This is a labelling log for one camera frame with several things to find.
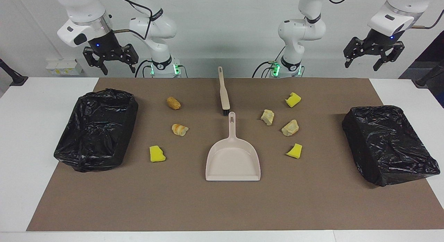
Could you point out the pale cream bread chunk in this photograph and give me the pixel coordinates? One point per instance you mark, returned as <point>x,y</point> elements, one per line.
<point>267,117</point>

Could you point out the orange striped croissant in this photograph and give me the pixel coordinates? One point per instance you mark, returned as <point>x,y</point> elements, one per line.
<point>179,130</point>

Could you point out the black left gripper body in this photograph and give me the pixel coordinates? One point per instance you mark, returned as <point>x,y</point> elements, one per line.
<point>378,40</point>

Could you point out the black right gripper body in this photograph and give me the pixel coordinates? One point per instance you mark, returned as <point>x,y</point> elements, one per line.
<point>104,44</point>

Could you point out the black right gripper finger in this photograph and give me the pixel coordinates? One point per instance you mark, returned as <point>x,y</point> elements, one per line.
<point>93,58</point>
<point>131,54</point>

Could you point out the yellow sponge piece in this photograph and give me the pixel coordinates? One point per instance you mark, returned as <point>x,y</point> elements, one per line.
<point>156,154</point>
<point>295,151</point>
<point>293,100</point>

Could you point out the open black bag lined bin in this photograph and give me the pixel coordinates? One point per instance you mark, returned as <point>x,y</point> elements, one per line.
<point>86,131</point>

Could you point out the tan layered bread chunk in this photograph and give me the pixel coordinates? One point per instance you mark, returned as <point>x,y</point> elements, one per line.
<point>290,128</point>

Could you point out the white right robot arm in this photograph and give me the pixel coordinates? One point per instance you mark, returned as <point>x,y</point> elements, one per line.
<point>156,30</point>

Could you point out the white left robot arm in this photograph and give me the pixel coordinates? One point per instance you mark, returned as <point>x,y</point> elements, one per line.
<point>298,30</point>

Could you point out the white wall socket box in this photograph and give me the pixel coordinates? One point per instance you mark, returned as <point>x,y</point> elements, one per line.
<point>64,66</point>

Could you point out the brown bread bun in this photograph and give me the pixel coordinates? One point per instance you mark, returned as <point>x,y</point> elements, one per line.
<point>173,103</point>

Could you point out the black bag covered bin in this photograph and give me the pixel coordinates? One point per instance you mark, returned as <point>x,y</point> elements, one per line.
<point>388,144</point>

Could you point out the brown table mat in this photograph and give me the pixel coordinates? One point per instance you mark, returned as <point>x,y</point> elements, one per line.
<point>222,203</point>

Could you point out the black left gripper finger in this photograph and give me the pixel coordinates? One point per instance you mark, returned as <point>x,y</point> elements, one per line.
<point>392,51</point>
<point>353,47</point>

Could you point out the beige plastic dustpan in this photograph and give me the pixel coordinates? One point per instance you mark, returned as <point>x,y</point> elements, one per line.
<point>232,162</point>

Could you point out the beige hand brush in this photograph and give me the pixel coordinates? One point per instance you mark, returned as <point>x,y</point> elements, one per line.
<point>224,96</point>

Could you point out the black stand foot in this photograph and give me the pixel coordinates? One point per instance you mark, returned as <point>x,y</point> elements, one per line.
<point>430,75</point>
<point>12,75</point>

